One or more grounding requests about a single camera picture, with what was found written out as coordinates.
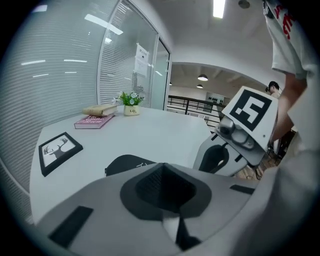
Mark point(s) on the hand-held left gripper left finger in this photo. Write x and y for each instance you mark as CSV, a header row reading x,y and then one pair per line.
x,y
100,225

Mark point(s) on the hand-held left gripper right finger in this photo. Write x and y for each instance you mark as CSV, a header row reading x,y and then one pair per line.
x,y
220,190

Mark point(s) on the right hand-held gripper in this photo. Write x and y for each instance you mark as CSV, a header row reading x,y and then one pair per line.
x,y
252,110

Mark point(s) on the black glasses case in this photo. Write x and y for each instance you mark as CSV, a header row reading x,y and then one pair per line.
x,y
125,163

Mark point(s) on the person's right forearm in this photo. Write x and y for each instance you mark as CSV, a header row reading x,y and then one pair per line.
x,y
287,100

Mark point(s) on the black metal railing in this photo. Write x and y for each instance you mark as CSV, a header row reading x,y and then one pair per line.
x,y
192,105

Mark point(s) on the white shelf with bottles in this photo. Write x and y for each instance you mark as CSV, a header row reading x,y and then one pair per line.
x,y
216,98

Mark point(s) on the black framed deer picture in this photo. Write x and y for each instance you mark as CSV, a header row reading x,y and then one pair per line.
x,y
58,151

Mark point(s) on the pink book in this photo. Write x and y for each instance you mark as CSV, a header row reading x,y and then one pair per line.
x,y
93,121

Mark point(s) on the glass door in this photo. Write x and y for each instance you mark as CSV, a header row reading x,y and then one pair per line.
x,y
160,75

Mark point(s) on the potted plant in cream pot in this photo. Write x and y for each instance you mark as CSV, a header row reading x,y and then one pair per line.
x,y
131,105

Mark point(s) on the beige book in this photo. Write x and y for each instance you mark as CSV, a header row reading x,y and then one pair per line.
x,y
100,109

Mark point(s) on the small white figurine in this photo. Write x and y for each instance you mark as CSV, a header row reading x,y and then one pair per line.
x,y
114,100

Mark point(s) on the paper notices on glass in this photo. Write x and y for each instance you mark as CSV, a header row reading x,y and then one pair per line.
x,y
141,61

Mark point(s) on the rectangular ceiling light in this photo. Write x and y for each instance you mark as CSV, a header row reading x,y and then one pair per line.
x,y
219,8

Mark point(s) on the glass partition with blinds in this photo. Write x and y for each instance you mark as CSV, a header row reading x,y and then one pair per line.
x,y
75,62

